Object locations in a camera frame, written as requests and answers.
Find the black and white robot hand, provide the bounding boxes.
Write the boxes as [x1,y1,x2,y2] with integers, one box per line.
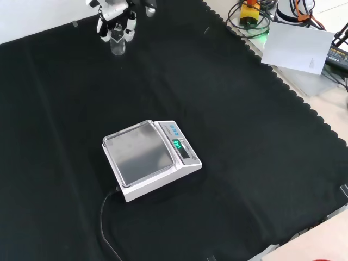
[85,0,157,43]

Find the small clear glass beaker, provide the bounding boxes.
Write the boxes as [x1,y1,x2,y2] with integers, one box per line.
[109,23,127,57]

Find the yellow stop button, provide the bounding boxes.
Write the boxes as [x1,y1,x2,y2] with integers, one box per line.
[239,0,260,26]

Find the white electronic balance steel pan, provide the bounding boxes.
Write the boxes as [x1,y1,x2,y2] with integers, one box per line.
[102,119,203,203]

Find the black bench cloth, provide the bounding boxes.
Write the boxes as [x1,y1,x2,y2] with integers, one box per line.
[0,0,348,261]

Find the white paper board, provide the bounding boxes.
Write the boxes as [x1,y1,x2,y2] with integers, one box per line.
[260,21,336,75]

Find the black power adapter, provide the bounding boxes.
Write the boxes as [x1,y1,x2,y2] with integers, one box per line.
[325,45,348,70]

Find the black tripod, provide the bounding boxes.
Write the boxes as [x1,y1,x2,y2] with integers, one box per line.
[331,22,348,47]

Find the beige side table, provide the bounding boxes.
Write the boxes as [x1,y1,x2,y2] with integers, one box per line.
[259,214,348,261]

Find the black coiled floor cables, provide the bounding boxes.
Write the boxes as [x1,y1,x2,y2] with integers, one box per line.
[226,0,273,31]

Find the black balance power cable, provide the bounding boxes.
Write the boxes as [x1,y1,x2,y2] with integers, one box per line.
[100,186,123,261]

